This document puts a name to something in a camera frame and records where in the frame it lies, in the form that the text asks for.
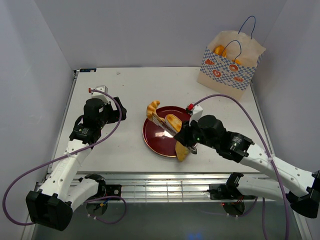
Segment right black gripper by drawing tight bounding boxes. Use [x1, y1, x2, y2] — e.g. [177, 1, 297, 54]
[173, 117, 218, 150]

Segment metal tongs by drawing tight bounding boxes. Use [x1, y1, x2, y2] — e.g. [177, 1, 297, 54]
[151, 114, 197, 154]

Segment small croissant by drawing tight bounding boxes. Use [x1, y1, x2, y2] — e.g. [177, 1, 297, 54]
[146, 100, 160, 121]

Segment blue checkered paper bag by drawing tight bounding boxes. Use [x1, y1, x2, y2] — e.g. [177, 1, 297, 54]
[197, 28, 266, 100]

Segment twisted orange bread stick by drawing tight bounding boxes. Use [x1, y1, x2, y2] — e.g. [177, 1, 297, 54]
[213, 45, 227, 58]

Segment glazed yellow round bun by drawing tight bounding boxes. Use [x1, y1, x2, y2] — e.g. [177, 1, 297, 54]
[231, 58, 242, 65]

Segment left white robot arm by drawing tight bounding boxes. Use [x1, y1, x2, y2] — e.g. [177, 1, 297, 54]
[26, 97, 127, 231]

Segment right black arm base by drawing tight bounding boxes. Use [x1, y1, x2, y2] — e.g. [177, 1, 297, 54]
[207, 183, 256, 200]

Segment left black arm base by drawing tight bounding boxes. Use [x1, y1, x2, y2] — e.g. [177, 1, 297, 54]
[102, 184, 122, 197]

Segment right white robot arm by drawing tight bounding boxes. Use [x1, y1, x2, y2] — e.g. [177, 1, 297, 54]
[174, 115, 320, 219]

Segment flat tan bread slice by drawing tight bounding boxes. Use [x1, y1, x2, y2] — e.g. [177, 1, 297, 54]
[175, 141, 191, 162]

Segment dark red round plate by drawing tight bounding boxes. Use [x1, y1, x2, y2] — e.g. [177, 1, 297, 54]
[142, 106, 191, 158]

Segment blue table label sticker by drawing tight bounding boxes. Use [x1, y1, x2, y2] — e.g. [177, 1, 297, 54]
[79, 68, 97, 73]

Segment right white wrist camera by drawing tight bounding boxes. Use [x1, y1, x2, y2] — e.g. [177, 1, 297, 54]
[186, 103, 203, 125]

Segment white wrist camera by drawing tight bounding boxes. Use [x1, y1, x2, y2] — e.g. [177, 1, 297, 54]
[88, 85, 109, 104]
[186, 103, 203, 125]

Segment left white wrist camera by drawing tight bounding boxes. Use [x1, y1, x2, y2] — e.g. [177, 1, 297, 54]
[88, 85, 109, 104]

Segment aluminium frame rail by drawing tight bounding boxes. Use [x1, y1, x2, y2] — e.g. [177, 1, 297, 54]
[32, 172, 276, 203]

